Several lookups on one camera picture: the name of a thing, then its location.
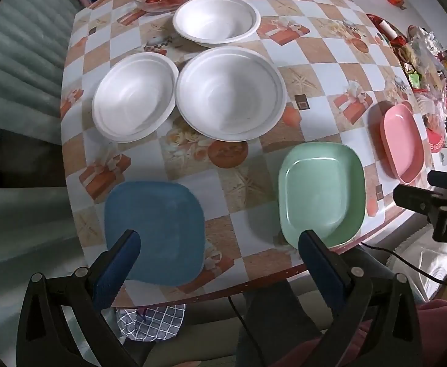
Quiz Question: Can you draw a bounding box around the white lace cushion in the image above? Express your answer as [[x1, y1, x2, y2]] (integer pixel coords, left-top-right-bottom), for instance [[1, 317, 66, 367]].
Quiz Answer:
[[384, 225, 447, 301]]

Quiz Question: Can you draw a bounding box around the grey-green ribbed sofa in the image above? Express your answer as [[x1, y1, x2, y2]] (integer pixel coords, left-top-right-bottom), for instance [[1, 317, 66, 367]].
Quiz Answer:
[[0, 0, 83, 314]]

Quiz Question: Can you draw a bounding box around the red tray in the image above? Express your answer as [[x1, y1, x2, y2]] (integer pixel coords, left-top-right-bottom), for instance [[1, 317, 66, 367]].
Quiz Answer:
[[366, 14, 408, 48]]

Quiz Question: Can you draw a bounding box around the person's leg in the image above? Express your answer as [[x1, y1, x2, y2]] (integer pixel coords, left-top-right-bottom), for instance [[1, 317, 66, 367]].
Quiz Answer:
[[236, 247, 365, 367]]

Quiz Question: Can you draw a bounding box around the green square plate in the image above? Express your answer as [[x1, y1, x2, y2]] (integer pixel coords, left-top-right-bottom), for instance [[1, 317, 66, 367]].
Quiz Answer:
[[278, 142, 365, 249]]

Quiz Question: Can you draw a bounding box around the pink square plate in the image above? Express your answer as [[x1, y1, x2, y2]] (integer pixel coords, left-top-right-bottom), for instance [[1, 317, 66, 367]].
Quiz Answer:
[[383, 104, 426, 184]]

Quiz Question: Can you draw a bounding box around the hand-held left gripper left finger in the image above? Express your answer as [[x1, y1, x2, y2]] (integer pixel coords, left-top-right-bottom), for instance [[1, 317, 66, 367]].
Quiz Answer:
[[16, 229, 142, 367]]

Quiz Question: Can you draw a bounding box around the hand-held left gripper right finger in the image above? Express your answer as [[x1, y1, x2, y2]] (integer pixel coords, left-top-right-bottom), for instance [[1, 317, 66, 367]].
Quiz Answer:
[[298, 229, 425, 367]]

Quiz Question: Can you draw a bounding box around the large white foam bowl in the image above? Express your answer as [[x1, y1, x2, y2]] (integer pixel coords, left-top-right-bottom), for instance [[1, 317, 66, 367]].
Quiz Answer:
[[175, 46, 287, 142]]

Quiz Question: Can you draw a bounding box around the blue square plate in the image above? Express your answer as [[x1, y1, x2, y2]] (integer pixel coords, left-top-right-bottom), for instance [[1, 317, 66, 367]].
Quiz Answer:
[[104, 181, 206, 287]]

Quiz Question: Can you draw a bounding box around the person's right forearm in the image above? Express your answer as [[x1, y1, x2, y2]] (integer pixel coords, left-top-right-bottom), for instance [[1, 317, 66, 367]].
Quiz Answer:
[[411, 251, 447, 367]]

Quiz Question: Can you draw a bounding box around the pile of plastic-wrapped packets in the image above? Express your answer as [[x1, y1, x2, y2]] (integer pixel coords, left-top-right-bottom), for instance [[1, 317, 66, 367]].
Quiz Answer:
[[393, 26, 447, 155]]

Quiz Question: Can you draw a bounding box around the blue checked cloth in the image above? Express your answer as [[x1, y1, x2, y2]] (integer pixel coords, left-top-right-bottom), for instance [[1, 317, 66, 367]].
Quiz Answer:
[[116, 304, 188, 342]]

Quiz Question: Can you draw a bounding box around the black cable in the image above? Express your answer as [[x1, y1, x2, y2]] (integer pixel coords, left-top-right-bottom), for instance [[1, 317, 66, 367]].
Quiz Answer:
[[360, 242, 447, 289], [228, 295, 249, 327]]

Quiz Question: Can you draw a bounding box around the checkered printed tablecloth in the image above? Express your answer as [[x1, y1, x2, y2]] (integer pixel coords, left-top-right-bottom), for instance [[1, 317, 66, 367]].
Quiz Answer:
[[60, 0, 445, 309]]

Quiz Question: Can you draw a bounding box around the small white foam bowl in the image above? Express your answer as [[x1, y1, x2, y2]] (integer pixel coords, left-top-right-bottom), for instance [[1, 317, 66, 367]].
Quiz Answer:
[[91, 52, 179, 144]]

